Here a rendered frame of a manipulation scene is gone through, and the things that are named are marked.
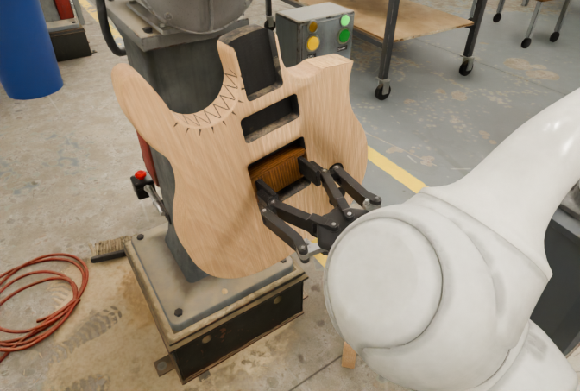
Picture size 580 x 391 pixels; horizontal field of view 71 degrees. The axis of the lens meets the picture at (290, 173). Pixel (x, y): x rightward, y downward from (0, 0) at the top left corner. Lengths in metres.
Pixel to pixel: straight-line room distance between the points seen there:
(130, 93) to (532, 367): 0.45
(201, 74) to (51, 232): 1.41
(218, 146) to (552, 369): 0.41
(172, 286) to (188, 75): 0.71
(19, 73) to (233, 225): 3.03
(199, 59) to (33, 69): 2.59
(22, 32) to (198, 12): 2.69
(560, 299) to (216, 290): 0.97
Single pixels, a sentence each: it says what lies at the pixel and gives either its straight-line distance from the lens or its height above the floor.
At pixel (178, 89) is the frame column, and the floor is 0.96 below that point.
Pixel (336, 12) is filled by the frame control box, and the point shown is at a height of 1.12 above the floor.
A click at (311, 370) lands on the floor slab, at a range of 1.55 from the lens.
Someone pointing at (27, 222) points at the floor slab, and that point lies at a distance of 2.37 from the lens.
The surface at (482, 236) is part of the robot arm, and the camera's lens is 0.27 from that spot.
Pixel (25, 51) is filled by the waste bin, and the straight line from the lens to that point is 3.48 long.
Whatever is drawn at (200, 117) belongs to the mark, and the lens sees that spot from 0.54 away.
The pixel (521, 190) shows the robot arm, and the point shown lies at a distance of 0.31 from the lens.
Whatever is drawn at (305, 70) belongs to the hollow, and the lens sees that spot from 0.59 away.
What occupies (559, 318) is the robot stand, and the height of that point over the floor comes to 0.44.
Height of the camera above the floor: 1.38
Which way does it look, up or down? 37 degrees down
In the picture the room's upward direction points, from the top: straight up
